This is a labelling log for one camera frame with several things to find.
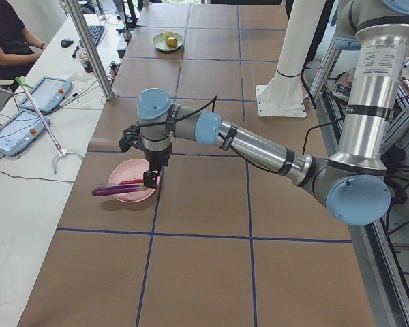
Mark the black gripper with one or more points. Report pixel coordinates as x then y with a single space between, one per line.
157 158

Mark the red chili pepper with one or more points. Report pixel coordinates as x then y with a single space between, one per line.
132 181

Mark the purple eggplant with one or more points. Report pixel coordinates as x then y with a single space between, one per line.
117 189

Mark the red yellow apple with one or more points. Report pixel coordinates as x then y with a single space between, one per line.
171 42

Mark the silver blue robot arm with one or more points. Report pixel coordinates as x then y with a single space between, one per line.
240 99

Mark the pink plate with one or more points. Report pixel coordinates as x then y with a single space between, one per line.
130 169

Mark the far teach pendant tablet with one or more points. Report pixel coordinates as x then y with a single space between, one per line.
49 92

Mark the teach pendant tablet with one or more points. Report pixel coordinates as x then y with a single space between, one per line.
19 132
49 92

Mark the drink cup with straw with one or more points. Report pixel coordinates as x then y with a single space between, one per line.
83 58

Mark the light green plate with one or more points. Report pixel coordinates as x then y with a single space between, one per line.
160 43

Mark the near teach pendant tablet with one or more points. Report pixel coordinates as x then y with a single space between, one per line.
19 132

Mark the black keyboard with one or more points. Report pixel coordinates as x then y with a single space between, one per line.
96 32

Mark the black computer mouse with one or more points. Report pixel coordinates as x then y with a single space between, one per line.
67 42

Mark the reacher grabber stick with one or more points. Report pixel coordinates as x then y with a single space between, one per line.
62 153

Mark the seated person in black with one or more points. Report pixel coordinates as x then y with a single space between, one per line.
19 48

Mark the stack of books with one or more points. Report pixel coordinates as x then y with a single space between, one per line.
341 89

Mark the aluminium frame post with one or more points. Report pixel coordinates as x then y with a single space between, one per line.
73 8

